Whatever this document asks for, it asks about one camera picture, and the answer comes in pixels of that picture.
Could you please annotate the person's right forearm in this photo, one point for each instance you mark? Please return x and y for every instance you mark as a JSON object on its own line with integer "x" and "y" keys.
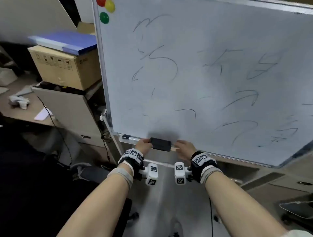
{"x": 239, "y": 210}

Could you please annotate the yellow round magnet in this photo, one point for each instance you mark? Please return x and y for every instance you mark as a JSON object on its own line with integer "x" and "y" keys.
{"x": 110, "y": 6}

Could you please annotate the crumpled grey cloth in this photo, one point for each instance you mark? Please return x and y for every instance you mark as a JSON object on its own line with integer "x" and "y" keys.
{"x": 19, "y": 101}

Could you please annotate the blue folder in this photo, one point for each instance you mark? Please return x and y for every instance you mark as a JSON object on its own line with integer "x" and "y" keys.
{"x": 66, "y": 41}

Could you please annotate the red round magnet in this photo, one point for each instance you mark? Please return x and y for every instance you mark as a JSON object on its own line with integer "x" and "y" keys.
{"x": 100, "y": 2}

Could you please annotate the white flat device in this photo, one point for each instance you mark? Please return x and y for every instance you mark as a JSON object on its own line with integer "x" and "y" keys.
{"x": 43, "y": 114}

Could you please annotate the person's right hand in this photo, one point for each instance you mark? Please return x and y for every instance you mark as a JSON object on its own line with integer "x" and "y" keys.
{"x": 187, "y": 150}

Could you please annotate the person's left forearm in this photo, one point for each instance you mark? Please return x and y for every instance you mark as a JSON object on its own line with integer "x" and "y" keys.
{"x": 97, "y": 207}

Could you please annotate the white left wristband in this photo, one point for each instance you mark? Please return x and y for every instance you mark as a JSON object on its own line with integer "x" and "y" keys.
{"x": 122, "y": 174}

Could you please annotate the black office chair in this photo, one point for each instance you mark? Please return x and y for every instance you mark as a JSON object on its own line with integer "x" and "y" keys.
{"x": 36, "y": 190}

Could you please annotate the green round magnet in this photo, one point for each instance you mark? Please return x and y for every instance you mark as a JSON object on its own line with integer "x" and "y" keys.
{"x": 104, "y": 17}

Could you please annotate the person's left hand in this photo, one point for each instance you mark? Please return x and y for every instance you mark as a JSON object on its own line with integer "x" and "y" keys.
{"x": 143, "y": 146}

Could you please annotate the brown cardboard box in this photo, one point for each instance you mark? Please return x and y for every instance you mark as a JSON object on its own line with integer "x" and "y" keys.
{"x": 66, "y": 67}

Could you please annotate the black whiteboard marker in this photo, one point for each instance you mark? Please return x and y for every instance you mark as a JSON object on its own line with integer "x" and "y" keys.
{"x": 128, "y": 137}

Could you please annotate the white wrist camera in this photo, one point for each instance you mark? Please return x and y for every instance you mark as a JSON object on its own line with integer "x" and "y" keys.
{"x": 151, "y": 173}
{"x": 180, "y": 173}

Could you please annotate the white wristband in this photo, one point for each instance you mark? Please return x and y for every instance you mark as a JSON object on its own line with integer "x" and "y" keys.
{"x": 122, "y": 174}
{"x": 210, "y": 173}

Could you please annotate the beige drawer unit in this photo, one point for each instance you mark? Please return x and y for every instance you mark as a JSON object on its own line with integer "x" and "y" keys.
{"x": 276, "y": 188}

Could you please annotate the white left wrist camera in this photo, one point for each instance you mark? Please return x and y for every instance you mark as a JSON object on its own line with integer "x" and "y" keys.
{"x": 151, "y": 173}

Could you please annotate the person's right fingers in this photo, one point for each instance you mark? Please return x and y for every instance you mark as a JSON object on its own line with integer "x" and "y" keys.
{"x": 179, "y": 143}

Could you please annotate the white whiteboard stand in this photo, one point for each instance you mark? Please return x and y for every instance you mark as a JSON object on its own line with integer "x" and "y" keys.
{"x": 111, "y": 136}

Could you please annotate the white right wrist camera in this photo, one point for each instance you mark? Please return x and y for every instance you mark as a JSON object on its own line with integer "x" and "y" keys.
{"x": 180, "y": 173}

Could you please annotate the person's left fingers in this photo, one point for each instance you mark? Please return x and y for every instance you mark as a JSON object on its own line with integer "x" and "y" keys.
{"x": 147, "y": 141}

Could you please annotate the white right wristband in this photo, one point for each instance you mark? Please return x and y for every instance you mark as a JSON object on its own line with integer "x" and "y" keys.
{"x": 210, "y": 173}

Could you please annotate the beige cabinet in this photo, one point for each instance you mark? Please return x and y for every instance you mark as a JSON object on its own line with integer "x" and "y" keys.
{"x": 71, "y": 112}

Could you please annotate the black whiteboard eraser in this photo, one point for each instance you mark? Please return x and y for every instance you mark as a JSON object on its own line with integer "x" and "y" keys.
{"x": 160, "y": 144}

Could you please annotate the white whiteboard with scribbles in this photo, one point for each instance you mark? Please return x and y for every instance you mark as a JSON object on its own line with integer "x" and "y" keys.
{"x": 195, "y": 73}

